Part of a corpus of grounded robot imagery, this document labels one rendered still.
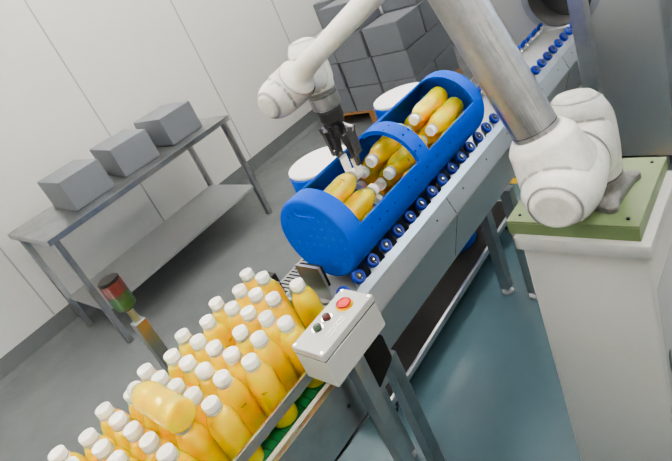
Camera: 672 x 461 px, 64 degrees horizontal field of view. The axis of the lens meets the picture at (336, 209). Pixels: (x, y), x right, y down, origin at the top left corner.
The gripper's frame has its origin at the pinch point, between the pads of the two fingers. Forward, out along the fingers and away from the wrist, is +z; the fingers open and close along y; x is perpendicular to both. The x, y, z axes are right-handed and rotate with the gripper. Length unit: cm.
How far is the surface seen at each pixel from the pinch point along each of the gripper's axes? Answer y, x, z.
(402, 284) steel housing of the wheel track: -13.9, 12.8, 35.9
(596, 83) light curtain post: -36, -115, 31
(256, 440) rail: -21, 80, 23
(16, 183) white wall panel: 323, 7, 8
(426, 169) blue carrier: -13.9, -16.9, 12.2
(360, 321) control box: -34, 49, 12
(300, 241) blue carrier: 7.6, 25.3, 11.6
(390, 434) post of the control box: -31, 54, 49
